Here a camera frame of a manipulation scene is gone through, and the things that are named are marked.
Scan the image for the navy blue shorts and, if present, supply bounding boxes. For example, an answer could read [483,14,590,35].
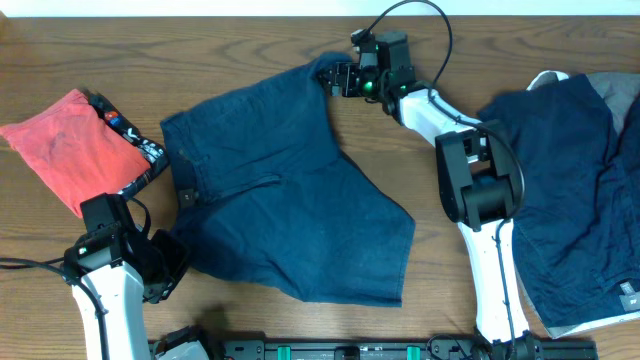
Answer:
[161,53,415,307]

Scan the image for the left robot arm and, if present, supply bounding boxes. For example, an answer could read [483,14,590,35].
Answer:
[62,194,211,359]

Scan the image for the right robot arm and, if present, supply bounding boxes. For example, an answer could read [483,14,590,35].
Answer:
[319,30,541,359]

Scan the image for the black white patterned garment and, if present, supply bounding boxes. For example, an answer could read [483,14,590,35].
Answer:
[82,90,169,199]

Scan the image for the folded red cloth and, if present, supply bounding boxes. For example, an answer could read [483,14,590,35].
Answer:
[1,89,151,217]

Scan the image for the right black cable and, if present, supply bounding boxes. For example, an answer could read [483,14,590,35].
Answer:
[362,0,526,346]

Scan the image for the black cable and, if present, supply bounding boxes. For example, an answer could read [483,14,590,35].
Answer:
[362,0,526,346]
[0,257,111,360]

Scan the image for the left black cable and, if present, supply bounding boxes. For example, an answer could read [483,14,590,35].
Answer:
[0,257,111,360]

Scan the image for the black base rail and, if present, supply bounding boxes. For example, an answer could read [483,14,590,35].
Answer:
[215,332,599,360]

